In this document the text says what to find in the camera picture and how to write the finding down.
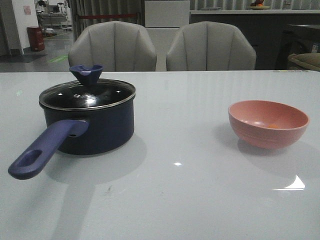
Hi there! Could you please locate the glass lid with blue knob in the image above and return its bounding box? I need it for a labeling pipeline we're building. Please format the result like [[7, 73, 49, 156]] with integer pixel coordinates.
[[39, 64, 136, 111]]

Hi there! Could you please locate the dark blue saucepan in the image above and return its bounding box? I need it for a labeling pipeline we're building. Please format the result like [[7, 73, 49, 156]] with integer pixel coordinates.
[[8, 97, 135, 180]]

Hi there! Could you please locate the pink bowl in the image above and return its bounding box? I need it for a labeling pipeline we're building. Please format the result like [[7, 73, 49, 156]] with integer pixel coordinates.
[[228, 100, 310, 149]]

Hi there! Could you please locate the left grey upholstered chair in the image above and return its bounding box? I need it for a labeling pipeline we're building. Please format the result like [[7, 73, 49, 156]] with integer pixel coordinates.
[[68, 21, 157, 72]]

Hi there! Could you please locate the grey upholstered chair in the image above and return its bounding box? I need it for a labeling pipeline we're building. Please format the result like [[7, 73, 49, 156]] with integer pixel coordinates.
[[166, 21, 257, 72], [68, 21, 157, 72]]

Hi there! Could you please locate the right grey upholstered chair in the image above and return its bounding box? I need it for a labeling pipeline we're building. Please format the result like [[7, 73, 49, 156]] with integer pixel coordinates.
[[166, 21, 257, 72]]

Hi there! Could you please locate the white drawer cabinet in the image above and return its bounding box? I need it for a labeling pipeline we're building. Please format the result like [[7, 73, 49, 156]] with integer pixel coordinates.
[[144, 0, 190, 72]]

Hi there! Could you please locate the red barrier belt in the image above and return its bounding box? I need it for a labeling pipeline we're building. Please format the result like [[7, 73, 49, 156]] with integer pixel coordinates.
[[77, 13, 139, 20]]

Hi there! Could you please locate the dark counter with white top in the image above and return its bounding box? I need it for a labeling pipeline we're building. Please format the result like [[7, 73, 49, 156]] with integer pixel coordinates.
[[189, 9, 320, 70]]

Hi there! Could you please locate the fruit plate on counter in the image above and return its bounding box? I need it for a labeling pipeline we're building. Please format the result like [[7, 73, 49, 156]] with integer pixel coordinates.
[[249, 0, 271, 10]]

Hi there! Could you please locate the red bin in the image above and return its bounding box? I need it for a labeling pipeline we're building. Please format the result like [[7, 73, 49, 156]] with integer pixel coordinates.
[[27, 26, 45, 52]]

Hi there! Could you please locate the beige cushion seat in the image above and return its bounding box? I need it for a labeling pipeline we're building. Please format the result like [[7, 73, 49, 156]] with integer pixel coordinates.
[[287, 53, 320, 72]]

